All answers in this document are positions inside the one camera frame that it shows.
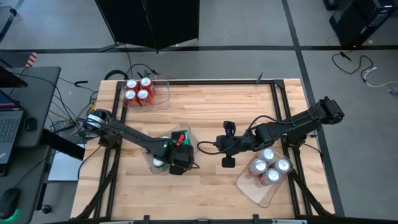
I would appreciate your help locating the black desk leg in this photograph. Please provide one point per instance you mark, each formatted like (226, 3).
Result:
(62, 144)

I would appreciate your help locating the small black puck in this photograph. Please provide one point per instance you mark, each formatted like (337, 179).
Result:
(30, 124)

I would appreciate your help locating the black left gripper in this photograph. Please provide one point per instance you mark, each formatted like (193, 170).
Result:
(178, 157)

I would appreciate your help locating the black monitor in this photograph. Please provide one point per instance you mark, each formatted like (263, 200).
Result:
(9, 81)

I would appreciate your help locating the small bluish object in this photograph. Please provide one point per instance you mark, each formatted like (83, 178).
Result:
(393, 91)

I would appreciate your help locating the yellow connector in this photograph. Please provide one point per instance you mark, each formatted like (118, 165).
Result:
(92, 106)

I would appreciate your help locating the grey laptop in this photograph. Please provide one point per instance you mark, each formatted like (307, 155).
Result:
(11, 130)

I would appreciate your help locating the black caster wheel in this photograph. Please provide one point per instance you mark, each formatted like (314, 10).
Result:
(46, 209)

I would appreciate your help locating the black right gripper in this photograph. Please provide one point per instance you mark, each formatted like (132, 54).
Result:
(237, 144)

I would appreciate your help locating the red soda can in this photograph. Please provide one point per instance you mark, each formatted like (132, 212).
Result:
(143, 94)
(131, 84)
(145, 82)
(130, 94)

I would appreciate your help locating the dark grey desk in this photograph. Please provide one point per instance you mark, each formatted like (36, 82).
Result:
(43, 93)

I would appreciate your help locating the clear plastic bin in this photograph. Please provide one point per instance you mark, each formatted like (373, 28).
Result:
(255, 193)
(148, 160)
(161, 99)

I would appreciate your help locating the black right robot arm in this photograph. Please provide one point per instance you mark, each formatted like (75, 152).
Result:
(295, 124)

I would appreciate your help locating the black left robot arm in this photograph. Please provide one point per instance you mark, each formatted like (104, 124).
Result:
(133, 137)

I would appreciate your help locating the green soda can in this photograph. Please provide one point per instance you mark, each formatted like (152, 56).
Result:
(164, 137)
(158, 162)
(187, 138)

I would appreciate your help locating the orange black striped object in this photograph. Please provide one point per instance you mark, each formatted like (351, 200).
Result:
(32, 59)

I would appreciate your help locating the black power strip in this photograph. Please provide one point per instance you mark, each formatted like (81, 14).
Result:
(63, 125)

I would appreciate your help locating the silver pink soda can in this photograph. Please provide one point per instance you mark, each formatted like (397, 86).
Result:
(258, 165)
(283, 165)
(268, 154)
(272, 175)

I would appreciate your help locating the black backdrop panel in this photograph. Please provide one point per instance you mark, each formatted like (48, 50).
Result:
(149, 21)

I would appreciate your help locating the white sheet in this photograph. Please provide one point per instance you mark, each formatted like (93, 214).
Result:
(63, 171)

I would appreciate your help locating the large black equipment cabinet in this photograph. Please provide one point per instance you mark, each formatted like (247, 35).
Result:
(357, 21)

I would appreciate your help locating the black computer mouse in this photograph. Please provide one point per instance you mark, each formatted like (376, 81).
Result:
(9, 200)

